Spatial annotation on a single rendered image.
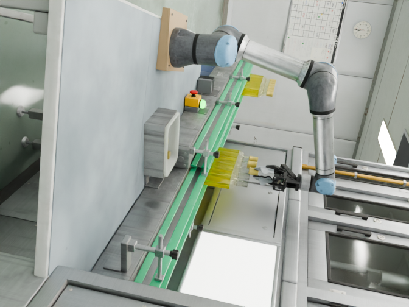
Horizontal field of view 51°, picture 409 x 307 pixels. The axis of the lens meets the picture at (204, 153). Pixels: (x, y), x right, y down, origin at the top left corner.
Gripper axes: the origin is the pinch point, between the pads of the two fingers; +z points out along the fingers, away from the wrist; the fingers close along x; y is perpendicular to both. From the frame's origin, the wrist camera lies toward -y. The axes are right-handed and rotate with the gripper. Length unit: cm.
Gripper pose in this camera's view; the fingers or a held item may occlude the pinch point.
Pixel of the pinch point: (256, 172)
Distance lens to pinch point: 201.2
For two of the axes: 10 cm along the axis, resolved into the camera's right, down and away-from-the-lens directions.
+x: -0.7, 8.7, 4.9
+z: -9.8, -1.6, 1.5
